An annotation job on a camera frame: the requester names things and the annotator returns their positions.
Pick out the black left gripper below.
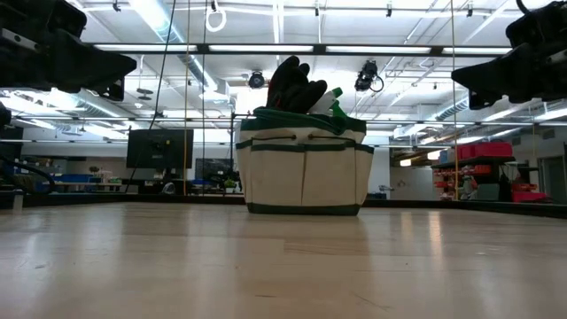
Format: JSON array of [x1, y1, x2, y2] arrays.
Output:
[[0, 0, 137, 102]]

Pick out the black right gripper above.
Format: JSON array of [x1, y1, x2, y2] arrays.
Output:
[[452, 0, 567, 111]]

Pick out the green spray bottle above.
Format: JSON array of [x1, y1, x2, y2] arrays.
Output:
[[307, 87, 351, 119]]

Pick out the red black gardening gloves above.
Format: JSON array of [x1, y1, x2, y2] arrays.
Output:
[[264, 55, 329, 115]]

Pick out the beige green gardening bag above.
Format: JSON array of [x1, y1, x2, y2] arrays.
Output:
[[234, 106, 375, 217]]

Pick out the large red storage bin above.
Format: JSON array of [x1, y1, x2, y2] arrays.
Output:
[[457, 142, 514, 160]]

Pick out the storage shelf rack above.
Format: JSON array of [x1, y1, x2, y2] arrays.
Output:
[[431, 154, 517, 203]]

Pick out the large black monitor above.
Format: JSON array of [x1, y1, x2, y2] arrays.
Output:
[[126, 128, 195, 169]]

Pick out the blue workbench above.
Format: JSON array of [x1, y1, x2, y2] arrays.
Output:
[[35, 173, 128, 192]]

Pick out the small red storage bin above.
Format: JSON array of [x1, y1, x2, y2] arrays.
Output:
[[511, 190, 547, 204]]

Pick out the overhead light bar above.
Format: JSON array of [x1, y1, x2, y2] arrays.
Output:
[[88, 42, 513, 57]]

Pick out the small dark monitor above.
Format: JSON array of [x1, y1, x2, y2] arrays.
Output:
[[194, 158, 236, 183]]

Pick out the yellow hanging cable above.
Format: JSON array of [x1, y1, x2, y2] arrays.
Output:
[[449, 0, 458, 200], [183, 0, 191, 196]]

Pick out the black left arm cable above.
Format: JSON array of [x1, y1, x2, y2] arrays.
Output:
[[0, 152, 58, 196]]

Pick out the thin black hanging cable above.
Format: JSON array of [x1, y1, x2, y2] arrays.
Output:
[[201, 0, 207, 196]]

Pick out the black aluminium table frame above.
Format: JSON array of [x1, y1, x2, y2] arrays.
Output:
[[0, 189, 567, 219]]

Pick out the white cable loop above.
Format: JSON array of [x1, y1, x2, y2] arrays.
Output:
[[205, 0, 228, 33]]

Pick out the black hanging camera with cable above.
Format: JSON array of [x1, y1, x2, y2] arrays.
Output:
[[353, 60, 384, 93]]

